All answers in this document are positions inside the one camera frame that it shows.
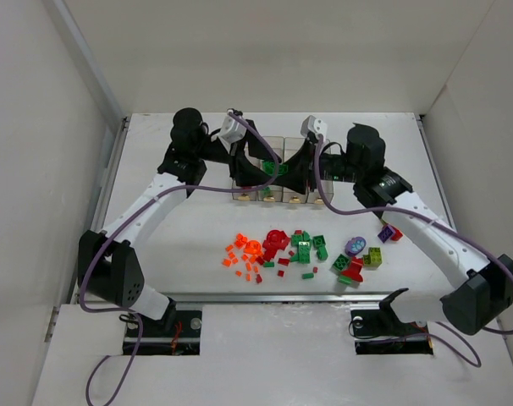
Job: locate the green long lego plate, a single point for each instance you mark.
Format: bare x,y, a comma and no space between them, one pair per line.
303,253

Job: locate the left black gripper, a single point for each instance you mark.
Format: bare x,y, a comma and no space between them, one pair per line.
238,165

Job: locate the green square lego brick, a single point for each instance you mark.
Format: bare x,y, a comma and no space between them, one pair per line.
341,263

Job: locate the tall green lego stack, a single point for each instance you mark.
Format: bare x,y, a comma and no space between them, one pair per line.
283,169

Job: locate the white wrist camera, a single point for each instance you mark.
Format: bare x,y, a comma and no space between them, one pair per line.
314,126
231,130

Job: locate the red flower lego piece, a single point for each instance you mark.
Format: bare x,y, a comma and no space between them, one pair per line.
353,270

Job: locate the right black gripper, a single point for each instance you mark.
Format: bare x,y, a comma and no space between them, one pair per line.
309,165

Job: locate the clear container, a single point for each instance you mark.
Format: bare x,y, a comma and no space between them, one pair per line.
294,148
273,193
314,195
240,193

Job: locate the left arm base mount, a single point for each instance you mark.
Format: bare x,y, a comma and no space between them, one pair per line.
179,337

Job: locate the purple lego brick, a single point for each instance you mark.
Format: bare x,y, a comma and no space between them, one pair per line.
386,233

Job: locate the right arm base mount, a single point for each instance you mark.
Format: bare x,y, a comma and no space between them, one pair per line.
378,333

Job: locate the lime green lego brick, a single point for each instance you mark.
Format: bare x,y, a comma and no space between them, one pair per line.
373,258

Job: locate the orange round lego piece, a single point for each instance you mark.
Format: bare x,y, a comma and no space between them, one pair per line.
253,247

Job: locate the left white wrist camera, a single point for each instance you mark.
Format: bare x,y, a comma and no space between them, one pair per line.
231,130

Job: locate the purple flower lego piece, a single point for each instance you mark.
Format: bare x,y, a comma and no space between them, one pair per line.
355,246

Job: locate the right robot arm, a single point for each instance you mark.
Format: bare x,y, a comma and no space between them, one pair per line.
481,283

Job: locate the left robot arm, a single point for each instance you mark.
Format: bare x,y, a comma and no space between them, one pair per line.
108,265

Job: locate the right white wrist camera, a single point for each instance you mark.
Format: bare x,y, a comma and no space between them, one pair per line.
314,126

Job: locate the red round lego piece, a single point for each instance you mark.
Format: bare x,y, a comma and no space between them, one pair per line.
276,240

